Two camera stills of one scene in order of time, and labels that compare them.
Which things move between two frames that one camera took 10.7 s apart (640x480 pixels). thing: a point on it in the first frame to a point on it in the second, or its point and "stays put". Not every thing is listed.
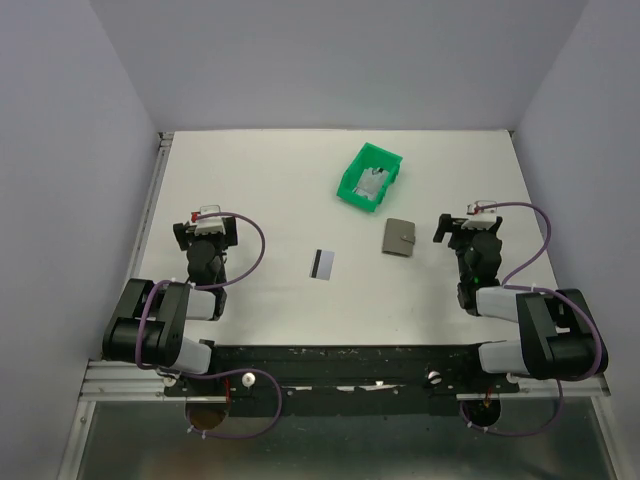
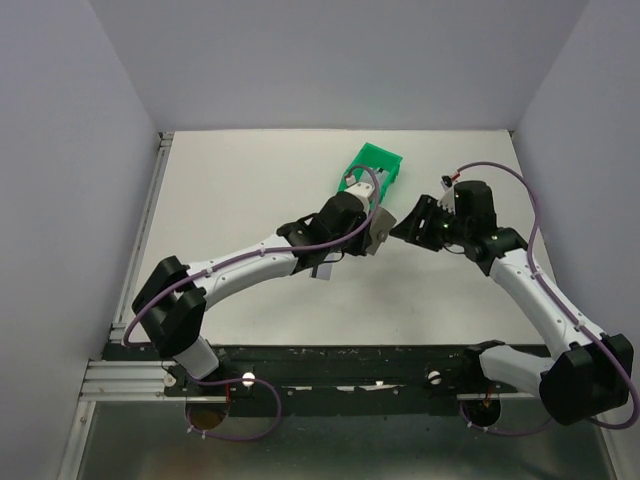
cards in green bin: [371, 182] stays put
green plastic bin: [368, 156] stays put
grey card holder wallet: [399, 237] to [380, 227]
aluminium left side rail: [165, 139] stays put
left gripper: [185, 234] to [360, 247]
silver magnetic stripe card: [322, 265] stays put
